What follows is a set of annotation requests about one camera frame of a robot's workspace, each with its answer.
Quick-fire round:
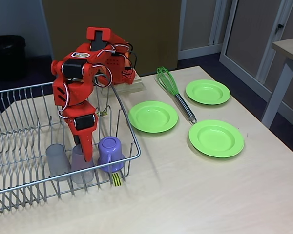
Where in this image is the purple plastic mug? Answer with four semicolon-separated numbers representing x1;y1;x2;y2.
97;136;125;173

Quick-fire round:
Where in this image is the green plastic plate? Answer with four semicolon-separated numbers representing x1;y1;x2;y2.
128;100;179;134
188;119;245;158
185;79;231;106

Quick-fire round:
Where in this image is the metal wire dish rack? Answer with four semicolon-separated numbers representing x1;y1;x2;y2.
0;74;142;215

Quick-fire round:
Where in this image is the beige side table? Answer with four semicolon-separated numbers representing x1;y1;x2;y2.
260;36;293;129

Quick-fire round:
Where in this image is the green whisk with metal handle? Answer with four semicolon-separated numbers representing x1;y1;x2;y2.
156;67;198;124

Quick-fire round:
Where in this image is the grey tambour cabinet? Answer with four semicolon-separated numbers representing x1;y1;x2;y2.
177;0;231;60

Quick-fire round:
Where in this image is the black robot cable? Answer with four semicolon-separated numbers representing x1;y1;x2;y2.
112;43;139;74

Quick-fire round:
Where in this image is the brown cork board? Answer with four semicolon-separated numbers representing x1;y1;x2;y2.
40;0;182;81

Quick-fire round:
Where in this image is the grey cabinet with lock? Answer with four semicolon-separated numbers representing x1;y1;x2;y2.
219;0;293;115

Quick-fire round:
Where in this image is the black waste bin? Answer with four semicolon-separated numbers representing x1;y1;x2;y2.
0;35;27;81

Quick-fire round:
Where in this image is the wooden base block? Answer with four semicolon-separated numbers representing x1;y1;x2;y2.
100;73;145;96

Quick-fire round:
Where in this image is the grey translucent plastic cup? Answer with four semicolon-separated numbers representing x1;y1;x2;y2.
45;143;72;181
70;145;95;185

